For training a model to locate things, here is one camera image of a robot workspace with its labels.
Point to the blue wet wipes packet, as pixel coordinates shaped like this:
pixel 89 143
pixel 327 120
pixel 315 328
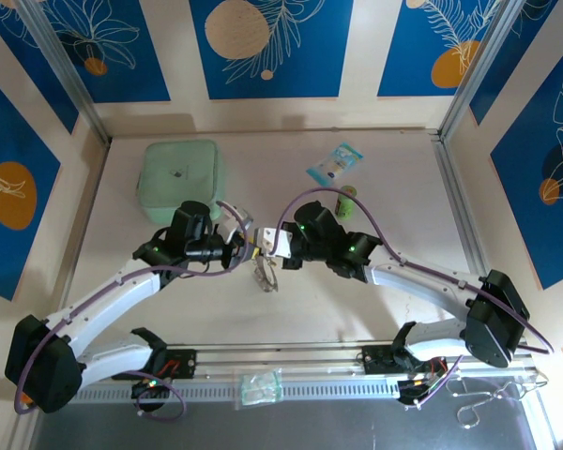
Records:
pixel 335 164

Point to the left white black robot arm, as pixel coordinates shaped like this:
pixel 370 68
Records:
pixel 117 290

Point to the mint green zip pouch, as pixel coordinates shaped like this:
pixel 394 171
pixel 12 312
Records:
pixel 178 164

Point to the aluminium frame post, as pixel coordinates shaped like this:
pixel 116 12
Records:
pixel 60 61
pixel 482 61

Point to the clear plastic bag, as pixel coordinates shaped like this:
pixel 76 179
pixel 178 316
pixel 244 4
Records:
pixel 258 386

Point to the green cylindrical container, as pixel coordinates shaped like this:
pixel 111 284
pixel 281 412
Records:
pixel 345 211

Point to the black controller board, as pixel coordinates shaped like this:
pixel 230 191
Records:
pixel 415 391
pixel 147 391

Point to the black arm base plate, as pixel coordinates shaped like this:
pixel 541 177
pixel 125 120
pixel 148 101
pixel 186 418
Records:
pixel 183 363
pixel 375 361

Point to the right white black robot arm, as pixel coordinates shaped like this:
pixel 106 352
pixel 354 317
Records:
pixel 417 281

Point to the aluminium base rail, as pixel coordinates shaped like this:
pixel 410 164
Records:
pixel 281 358

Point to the aluminium side rail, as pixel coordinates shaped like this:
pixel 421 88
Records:
pixel 463 206

